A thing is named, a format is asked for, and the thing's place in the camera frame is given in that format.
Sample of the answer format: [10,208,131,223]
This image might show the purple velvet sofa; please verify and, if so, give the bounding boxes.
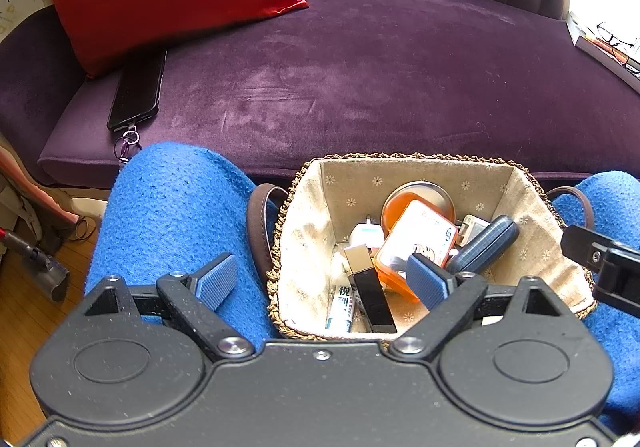
[0,0,640,188]

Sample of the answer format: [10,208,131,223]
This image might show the black eyeglasses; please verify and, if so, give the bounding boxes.
[585,22,637,65]

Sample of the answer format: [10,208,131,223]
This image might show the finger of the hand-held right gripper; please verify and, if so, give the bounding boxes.
[560,224,640,318]

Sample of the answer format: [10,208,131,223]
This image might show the small white bottle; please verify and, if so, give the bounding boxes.
[332,252,356,288]

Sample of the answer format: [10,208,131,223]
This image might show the black earbud case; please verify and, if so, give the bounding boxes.
[445,215,521,275]

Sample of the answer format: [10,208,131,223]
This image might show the black smartphone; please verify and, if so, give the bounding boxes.
[106,49,167,132]

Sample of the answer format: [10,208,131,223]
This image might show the orange plastic box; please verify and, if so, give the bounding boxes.
[373,199,458,303]

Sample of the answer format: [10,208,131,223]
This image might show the phone keyring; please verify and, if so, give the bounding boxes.
[114,127,143,162]

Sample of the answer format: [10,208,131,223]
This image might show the orange pen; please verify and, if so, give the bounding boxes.
[590,38,626,58]

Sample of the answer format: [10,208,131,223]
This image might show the book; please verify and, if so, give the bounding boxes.
[567,12,640,92]

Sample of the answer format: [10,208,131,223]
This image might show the white charger plug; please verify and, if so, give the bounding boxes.
[348,218,383,253]

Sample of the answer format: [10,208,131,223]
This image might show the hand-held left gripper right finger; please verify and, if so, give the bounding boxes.
[389,253,583,362]

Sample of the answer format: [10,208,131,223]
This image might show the brown leather basket handle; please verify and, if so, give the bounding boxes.
[247,183,288,283]
[545,186,596,228]

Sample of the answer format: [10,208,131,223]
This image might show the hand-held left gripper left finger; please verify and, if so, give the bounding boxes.
[82,253,256,362]

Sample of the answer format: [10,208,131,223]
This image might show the wicker basket with cloth lining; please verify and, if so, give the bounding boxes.
[266,153,598,340]

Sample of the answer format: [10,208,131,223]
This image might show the white tube with print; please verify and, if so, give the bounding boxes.
[325,283,357,333]

